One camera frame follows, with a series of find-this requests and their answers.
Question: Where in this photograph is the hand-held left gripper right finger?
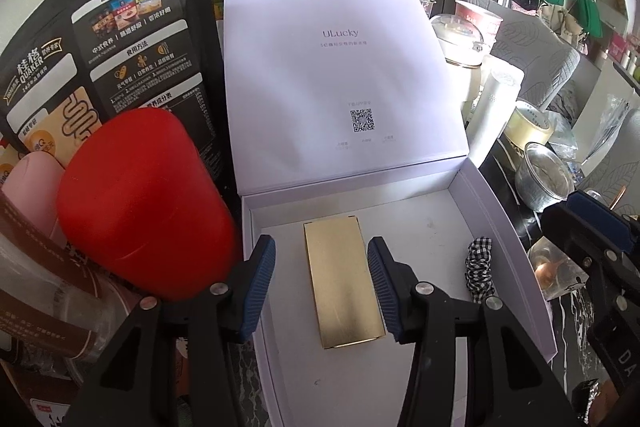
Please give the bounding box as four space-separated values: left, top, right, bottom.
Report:
367 236 566 427

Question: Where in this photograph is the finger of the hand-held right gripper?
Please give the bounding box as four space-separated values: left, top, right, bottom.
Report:
541 204 626 290
567 191 640 258

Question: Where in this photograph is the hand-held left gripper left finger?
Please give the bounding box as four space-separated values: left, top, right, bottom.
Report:
65 234 277 427

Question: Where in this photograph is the gold rectangular box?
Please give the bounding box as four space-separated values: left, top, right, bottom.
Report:
303 215 387 350

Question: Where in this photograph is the white gift box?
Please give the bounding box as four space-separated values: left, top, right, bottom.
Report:
214 0 558 427

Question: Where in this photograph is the clear glass cup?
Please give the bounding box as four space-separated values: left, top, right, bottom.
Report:
527 237 588 303

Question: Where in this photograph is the grey leaf-print chair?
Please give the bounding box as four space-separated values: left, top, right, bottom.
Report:
467 0 581 108
575 107 640 208

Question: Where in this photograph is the small metal bowl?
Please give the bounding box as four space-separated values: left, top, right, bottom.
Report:
515 142 576 212

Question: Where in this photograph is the clear plastic bag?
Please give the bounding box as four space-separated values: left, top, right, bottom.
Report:
590 94 631 168

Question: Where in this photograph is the black white gingham scrunchie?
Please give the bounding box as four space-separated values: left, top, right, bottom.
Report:
464 237 498 305

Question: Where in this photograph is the beige tape roll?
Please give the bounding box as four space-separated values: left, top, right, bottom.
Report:
502 101 556 148

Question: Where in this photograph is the white paper roll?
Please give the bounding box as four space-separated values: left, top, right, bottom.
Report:
467 57 525 168

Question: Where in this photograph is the red cylindrical container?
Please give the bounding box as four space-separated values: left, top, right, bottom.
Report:
56 108 240 303

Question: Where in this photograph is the clear cup with brown label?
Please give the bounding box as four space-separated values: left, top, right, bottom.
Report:
0 197 131 363

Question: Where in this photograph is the white lidded pot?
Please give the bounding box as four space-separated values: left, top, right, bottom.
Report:
430 13 486 105

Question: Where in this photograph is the printed paper cup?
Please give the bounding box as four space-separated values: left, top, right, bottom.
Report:
454 0 503 45

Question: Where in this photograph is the pink bottle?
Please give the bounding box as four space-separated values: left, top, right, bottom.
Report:
0 151 71 248

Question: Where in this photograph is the black oatmeal bag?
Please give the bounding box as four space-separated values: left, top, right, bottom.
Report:
0 0 236 208

